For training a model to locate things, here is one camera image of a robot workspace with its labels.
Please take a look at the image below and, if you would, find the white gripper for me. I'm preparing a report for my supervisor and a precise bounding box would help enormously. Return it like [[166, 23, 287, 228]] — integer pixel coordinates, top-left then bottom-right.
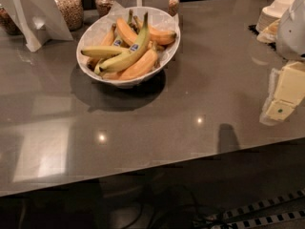
[[256, 0, 305, 121]]

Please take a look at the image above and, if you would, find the green-yellow banana with sticker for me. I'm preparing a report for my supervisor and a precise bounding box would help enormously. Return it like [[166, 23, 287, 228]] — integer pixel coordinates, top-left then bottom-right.
[[94, 13, 150, 74]]

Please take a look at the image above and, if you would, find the orange banana right back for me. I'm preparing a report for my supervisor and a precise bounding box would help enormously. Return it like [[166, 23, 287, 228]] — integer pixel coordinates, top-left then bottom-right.
[[133, 16, 176, 47]]

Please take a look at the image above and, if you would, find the white bowl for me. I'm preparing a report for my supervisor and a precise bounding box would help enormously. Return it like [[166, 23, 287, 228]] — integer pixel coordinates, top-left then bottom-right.
[[75, 6, 182, 90]]

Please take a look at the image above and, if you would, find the orange banana top middle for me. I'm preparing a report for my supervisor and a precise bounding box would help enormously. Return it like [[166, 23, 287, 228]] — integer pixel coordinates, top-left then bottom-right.
[[116, 17, 137, 46]]

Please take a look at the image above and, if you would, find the orange banana left back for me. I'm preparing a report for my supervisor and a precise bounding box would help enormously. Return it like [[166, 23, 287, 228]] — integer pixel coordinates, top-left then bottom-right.
[[87, 23, 117, 69]]

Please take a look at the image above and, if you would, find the yellow banana left front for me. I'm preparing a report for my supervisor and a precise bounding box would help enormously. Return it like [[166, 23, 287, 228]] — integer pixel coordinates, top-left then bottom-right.
[[80, 46, 128, 58]]

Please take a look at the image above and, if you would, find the stack of white paper plates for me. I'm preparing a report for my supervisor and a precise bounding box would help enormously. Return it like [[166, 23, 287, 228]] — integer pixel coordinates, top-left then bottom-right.
[[255, 0, 295, 32]]

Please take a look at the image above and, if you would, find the small glass jar right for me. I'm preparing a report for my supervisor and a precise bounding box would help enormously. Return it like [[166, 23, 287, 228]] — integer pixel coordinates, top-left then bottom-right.
[[168, 0, 180, 16]]

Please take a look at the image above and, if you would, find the small glass jar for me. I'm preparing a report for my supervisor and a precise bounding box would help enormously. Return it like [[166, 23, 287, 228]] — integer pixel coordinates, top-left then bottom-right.
[[168, 0, 180, 16], [95, 0, 113, 17]]

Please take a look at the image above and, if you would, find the black white checkered strip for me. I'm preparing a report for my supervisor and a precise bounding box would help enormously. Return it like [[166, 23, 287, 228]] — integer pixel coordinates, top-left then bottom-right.
[[203, 189, 305, 229]]

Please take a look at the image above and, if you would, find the small glass jar middle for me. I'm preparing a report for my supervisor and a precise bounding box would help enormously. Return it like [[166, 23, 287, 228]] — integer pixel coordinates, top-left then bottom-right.
[[95, 0, 113, 17]]

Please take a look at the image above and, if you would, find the large glass jar of nuts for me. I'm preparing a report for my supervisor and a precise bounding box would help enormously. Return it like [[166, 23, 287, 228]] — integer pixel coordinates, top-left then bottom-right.
[[54, 0, 84, 31]]

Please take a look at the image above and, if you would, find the glass jar far left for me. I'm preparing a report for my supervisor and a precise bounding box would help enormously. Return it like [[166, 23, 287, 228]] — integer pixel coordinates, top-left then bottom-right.
[[0, 4, 21, 35]]

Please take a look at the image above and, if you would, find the black cable on floor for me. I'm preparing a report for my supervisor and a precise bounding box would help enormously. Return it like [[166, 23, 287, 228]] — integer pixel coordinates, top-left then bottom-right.
[[127, 183, 230, 229]]

